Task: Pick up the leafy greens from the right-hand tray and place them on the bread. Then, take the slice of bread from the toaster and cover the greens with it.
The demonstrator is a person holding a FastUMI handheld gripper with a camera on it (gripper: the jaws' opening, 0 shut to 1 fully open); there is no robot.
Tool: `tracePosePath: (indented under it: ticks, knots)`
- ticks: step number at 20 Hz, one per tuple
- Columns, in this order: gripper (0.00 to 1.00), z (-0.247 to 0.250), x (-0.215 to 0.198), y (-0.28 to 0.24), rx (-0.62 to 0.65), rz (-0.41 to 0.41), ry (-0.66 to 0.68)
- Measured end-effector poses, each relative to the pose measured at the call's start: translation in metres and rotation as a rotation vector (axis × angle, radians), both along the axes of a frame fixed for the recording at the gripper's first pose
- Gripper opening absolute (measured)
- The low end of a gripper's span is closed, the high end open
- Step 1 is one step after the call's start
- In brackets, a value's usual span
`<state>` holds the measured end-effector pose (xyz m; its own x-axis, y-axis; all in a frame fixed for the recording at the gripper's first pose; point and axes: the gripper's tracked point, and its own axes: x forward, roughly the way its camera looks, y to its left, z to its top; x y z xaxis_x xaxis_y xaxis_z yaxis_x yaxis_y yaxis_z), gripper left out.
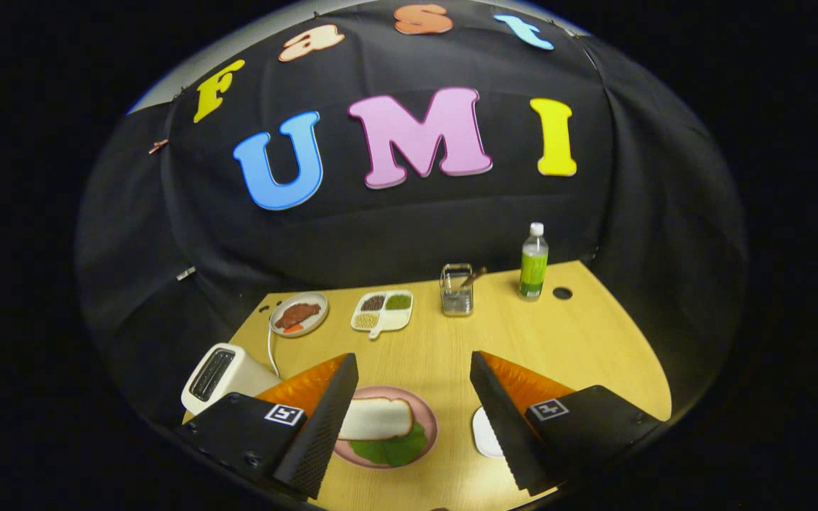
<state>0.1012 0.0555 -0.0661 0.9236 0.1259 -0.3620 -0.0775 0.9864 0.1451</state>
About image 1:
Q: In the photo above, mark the green lettuce leaf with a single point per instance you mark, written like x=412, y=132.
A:
x=391, y=453

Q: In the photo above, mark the small beige plate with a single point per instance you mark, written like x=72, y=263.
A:
x=317, y=323

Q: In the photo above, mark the pile of yellow beans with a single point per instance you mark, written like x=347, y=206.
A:
x=366, y=320

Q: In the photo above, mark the pink plate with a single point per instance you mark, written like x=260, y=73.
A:
x=427, y=419

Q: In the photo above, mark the green label bottle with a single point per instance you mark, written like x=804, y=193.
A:
x=533, y=266

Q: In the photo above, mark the white divided dish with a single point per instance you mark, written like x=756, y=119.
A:
x=395, y=321

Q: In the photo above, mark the pile of dark beans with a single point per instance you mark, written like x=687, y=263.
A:
x=373, y=303

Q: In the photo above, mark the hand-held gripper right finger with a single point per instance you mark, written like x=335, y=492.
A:
x=506, y=433

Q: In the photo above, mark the pile of green beans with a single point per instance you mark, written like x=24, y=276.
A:
x=397, y=301

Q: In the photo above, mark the white toaster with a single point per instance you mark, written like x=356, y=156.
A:
x=238, y=376

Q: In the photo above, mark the white plate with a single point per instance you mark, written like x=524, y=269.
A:
x=486, y=436

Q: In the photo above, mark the brown crust bread slice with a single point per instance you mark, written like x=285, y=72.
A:
x=380, y=419

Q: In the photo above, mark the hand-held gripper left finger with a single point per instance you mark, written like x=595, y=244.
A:
x=322, y=433

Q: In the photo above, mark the black backdrop cloth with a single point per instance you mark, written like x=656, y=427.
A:
x=416, y=234

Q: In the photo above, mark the orange sauce dab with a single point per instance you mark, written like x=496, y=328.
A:
x=293, y=328

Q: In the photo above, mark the brown steak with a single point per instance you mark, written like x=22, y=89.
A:
x=297, y=314

